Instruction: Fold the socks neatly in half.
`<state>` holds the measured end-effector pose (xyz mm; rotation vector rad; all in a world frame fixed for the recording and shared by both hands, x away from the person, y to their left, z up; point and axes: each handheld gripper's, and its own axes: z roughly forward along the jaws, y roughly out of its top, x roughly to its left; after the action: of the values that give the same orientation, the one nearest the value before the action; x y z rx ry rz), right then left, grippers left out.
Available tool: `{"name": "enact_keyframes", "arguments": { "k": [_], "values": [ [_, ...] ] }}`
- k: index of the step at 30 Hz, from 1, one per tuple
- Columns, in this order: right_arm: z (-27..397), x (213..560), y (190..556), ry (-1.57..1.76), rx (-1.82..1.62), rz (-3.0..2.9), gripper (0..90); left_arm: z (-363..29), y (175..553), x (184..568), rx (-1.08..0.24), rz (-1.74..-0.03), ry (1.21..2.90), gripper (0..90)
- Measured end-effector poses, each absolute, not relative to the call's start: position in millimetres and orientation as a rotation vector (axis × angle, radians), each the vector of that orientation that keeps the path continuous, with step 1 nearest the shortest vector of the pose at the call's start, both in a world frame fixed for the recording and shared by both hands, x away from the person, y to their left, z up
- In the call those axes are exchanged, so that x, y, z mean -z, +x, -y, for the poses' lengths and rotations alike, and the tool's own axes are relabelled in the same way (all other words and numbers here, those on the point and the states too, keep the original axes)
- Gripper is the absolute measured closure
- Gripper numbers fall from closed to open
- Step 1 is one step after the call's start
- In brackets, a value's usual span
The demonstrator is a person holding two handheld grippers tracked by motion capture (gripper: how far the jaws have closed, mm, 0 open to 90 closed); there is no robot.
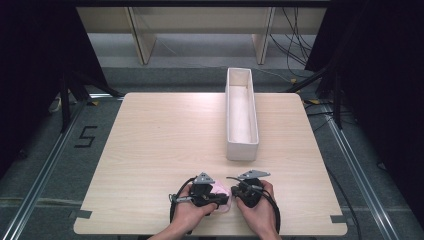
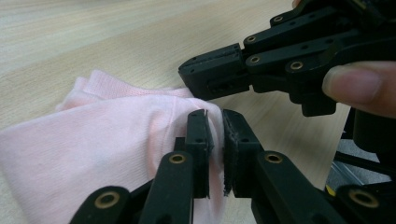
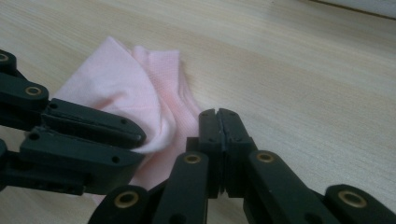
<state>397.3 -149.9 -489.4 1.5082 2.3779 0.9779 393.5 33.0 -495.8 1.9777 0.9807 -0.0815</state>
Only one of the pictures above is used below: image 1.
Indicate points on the long white box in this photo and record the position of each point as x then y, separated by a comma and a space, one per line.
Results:
240, 113

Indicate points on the person's left hand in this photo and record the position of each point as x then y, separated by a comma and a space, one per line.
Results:
188, 213

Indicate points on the black metal stand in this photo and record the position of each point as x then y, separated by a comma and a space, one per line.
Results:
337, 106
65, 100

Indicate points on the person's right hand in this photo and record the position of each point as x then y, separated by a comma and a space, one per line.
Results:
263, 216

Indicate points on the black tape floor mark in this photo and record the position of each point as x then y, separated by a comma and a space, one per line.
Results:
86, 136

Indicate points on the metal floor rail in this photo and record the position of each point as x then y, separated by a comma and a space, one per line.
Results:
360, 173
43, 180

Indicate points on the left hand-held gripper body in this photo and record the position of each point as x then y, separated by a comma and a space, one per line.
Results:
201, 191

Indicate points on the dark curtain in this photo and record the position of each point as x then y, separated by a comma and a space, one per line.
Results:
390, 83
33, 66

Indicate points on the grey tape piece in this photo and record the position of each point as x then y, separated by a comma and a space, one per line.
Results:
80, 214
338, 219

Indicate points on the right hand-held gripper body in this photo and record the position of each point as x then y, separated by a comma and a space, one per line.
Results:
251, 195

